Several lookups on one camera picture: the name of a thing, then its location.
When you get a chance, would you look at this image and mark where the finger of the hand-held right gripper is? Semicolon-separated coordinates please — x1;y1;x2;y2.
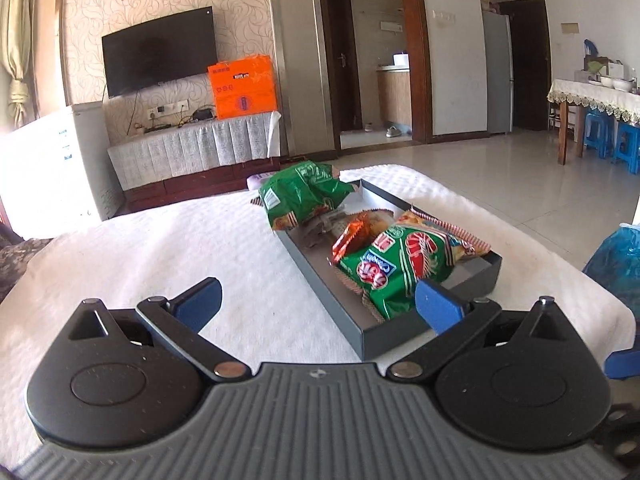
595;404;640;467
602;346;640;381

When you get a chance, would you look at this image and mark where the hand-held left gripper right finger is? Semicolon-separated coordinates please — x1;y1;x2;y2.
386;278;576;381

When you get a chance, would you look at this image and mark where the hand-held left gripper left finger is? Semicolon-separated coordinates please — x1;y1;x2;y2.
67;276;253;381

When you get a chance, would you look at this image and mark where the red striped green snack bag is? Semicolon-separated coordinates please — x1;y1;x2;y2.
332;210;493;323

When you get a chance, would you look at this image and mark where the tan pastry packet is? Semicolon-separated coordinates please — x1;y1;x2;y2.
362;208;397;233

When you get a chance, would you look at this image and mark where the orange snack packet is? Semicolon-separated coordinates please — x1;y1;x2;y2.
332;210;388;261

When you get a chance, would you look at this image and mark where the grey tray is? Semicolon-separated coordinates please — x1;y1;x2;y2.
274;177;503;362

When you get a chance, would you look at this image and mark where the clear plastic snack bag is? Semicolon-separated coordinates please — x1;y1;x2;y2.
300;210;351;250

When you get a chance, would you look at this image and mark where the white textured blanket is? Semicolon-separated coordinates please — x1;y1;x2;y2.
0;164;638;456

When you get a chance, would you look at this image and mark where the blue plastic bag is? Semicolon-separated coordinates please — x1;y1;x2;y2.
582;222;640;321

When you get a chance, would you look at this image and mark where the wooden TV cabinet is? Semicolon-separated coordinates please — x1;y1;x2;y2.
122;157;281;213

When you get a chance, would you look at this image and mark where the white lace cabinet cloth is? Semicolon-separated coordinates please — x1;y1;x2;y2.
107;111;282;192

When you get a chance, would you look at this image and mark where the dark patterned cloth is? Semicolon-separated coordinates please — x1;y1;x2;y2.
0;237;53;306

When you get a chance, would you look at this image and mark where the white chest freezer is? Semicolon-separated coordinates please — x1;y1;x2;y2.
0;100;125;241

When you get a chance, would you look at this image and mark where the wooden dining table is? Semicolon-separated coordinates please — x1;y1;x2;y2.
557;102;571;166

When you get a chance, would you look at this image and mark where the wooden kitchen counter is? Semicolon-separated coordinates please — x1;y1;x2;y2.
376;65;413;131

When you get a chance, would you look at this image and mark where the orange gift box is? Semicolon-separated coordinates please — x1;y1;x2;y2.
207;55;278;121

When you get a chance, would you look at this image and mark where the grey refrigerator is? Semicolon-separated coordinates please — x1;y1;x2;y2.
481;10;514;135

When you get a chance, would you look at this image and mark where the black television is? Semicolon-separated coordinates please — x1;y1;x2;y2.
101;6;218;99

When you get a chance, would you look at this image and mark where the dark brown door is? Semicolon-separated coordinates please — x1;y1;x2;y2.
500;0;551;132

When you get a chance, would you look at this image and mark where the lace tablecloth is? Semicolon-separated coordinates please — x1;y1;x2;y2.
546;78;640;126

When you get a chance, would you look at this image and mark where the dark wooden door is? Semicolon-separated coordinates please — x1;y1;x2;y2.
324;0;362;133

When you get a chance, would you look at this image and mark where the white cardboard box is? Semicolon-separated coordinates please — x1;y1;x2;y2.
574;57;625;83

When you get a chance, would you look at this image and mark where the beige curtain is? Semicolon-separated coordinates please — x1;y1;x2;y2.
0;0;38;131

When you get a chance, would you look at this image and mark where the white wall socket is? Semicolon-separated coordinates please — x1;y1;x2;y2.
147;101;190;118

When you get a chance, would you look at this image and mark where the wooden door frame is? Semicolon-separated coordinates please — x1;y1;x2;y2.
315;0;433;151

